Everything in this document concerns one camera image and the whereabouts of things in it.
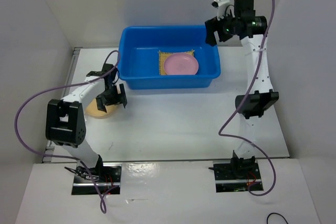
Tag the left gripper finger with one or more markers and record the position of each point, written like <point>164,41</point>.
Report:
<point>122,95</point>
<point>100,104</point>

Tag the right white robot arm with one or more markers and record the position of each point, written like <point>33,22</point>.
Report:
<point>260,94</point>

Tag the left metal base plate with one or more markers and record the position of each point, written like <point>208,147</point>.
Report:
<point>109,184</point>

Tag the orange plastic plate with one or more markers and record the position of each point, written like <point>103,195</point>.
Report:
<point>92,110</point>

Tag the pink plastic plate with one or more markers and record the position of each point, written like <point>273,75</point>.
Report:
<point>181,64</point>

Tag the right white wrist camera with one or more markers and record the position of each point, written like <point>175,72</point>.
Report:
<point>221,6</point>

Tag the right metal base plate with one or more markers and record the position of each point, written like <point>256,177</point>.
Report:
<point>230,179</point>

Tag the metal base plate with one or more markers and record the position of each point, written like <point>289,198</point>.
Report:
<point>109,184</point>
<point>230,179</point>

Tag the bamboo woven mat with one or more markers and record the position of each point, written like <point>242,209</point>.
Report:
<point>164,55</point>

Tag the blue plastic bin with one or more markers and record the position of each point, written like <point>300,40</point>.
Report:
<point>140,48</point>

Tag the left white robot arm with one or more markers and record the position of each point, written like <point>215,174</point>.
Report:
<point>65,121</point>

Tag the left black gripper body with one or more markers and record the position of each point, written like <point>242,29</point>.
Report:
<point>111,96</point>

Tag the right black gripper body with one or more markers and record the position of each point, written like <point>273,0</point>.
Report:
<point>226,27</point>

